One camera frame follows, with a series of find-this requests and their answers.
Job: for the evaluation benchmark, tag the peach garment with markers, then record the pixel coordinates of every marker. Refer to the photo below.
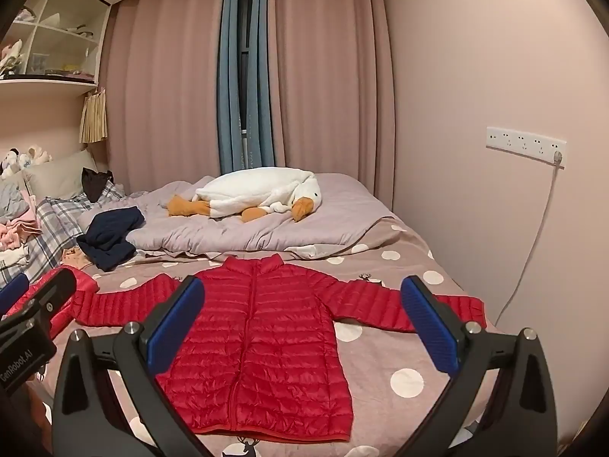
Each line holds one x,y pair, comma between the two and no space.
78,259

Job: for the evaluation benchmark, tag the grey folded garment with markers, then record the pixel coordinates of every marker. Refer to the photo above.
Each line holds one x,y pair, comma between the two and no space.
12,200

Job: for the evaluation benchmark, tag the cream plush toy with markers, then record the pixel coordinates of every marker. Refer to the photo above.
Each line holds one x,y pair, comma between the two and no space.
38,154

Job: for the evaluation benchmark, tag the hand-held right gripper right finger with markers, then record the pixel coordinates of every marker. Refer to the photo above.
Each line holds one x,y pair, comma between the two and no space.
428,328

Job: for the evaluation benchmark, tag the red down jacket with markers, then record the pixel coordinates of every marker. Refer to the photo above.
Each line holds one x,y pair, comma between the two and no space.
85,284
266,342

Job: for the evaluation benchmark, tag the beige pleated hanging cloth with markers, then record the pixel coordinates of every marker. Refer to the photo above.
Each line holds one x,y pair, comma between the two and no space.
93,116

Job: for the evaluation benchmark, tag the black garment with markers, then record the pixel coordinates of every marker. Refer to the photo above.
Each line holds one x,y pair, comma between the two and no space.
95,183

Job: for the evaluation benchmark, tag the blue curtain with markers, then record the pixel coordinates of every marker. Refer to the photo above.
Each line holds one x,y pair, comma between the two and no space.
228,81

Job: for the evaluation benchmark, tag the grey pillow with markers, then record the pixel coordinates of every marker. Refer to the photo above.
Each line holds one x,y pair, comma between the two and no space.
57,176

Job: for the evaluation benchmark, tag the white printed garment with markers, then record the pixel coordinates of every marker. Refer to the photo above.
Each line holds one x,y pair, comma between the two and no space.
14,257

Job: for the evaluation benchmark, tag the white goose plush toy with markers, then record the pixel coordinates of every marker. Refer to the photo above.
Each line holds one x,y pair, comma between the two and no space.
257,190

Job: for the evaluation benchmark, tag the polka dot bed sheet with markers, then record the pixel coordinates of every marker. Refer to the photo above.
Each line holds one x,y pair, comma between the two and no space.
376,362

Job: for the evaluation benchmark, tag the pink folded garment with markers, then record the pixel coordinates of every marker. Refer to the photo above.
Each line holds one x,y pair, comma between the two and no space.
21,228

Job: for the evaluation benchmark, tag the plaid blanket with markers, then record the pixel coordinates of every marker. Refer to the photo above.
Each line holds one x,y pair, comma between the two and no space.
57,219

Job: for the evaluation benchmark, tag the lilac quilt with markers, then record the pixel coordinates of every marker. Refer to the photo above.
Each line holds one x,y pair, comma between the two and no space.
228,238

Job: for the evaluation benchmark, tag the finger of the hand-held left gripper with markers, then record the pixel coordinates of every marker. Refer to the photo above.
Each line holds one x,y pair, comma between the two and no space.
12,291
54,288

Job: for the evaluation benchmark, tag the black and white plush toy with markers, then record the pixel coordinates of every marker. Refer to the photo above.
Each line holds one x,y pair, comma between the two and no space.
9,162

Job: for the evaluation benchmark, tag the navy blue garment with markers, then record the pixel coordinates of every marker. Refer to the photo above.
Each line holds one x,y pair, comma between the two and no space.
112,238

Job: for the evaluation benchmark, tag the white wall socket strip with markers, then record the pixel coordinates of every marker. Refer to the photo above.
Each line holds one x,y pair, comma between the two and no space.
523,143

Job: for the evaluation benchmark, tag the pink curtain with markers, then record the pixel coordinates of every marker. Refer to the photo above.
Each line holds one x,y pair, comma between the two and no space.
333,81
161,85

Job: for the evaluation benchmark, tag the white wall shelf cabinet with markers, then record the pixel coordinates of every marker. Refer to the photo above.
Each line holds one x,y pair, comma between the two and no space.
47,83

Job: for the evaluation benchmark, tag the folded red down jacket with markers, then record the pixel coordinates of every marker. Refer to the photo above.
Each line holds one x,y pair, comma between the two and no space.
85,284

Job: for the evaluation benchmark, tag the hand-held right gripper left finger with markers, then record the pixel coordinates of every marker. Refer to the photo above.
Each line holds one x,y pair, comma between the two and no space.
176,323

